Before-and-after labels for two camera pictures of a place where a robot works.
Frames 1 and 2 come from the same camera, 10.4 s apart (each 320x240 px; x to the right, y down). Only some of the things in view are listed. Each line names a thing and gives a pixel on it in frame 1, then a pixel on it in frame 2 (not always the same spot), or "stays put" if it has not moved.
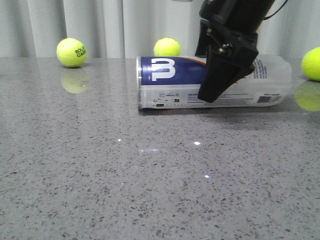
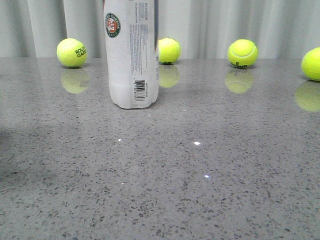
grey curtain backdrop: (120, 28) stays put
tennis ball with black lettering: (71, 52) stays put
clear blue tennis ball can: (174, 82) → (131, 30)
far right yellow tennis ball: (310, 65) stays put
